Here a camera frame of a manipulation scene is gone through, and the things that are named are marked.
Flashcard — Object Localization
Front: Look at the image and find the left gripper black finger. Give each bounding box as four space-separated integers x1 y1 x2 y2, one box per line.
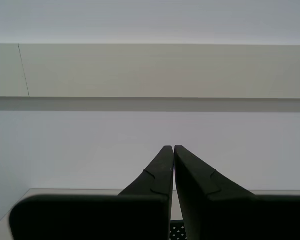
174 144 300 240
9 145 175 240

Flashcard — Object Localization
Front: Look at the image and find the black perforated plastic basket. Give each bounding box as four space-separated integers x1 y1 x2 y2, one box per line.
169 219 189 240

